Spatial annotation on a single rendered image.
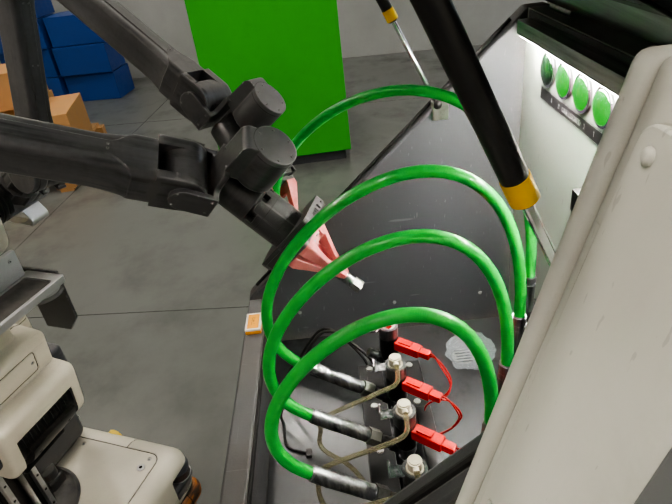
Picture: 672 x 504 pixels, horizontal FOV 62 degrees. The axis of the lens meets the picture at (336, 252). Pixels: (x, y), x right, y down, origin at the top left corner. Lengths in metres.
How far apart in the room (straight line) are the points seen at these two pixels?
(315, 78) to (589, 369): 3.74
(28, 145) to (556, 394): 0.55
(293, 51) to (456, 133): 2.98
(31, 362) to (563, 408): 1.22
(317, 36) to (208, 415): 2.56
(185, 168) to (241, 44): 3.28
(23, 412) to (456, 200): 0.99
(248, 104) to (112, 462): 1.32
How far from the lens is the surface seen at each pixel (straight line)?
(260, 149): 0.65
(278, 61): 3.95
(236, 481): 0.86
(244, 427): 0.92
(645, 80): 0.31
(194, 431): 2.27
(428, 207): 1.08
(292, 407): 0.68
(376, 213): 1.07
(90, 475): 1.91
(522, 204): 0.36
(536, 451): 0.36
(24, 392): 1.41
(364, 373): 0.92
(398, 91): 0.72
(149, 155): 0.68
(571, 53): 0.77
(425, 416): 0.83
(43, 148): 0.67
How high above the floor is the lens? 1.62
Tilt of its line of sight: 32 degrees down
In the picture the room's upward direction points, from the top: 7 degrees counter-clockwise
